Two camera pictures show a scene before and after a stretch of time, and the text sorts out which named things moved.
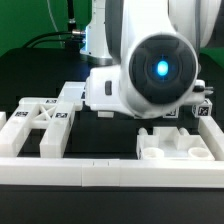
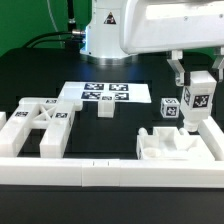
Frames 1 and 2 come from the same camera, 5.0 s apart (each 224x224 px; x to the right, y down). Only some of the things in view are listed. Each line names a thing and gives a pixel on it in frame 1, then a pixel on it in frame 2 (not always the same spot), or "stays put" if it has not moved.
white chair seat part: [171, 143] stays put
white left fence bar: [3, 119] stays put
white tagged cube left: [170, 113] stays put
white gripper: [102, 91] -> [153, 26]
